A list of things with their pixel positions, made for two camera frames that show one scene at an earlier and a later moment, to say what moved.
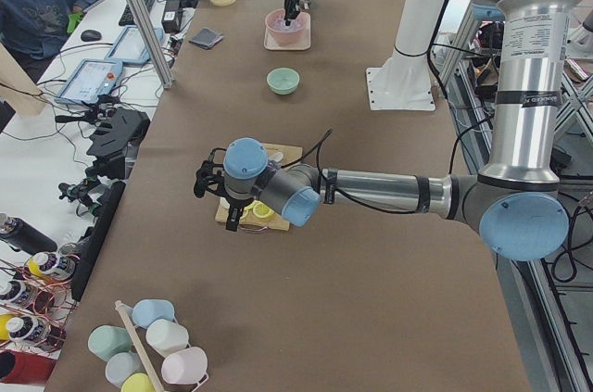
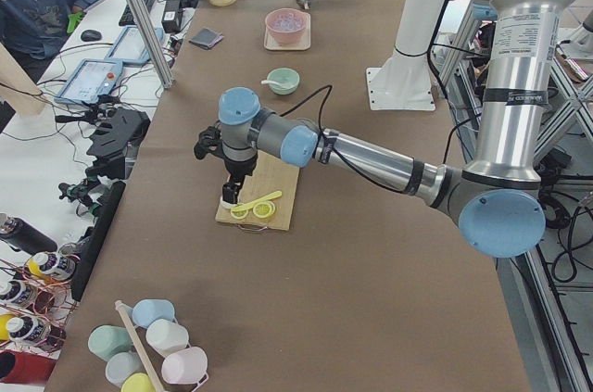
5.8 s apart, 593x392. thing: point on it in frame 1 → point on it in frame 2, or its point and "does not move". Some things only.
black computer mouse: [91, 35] does not move
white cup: [167, 336] does not move
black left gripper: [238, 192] → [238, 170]
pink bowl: [287, 34] does not move
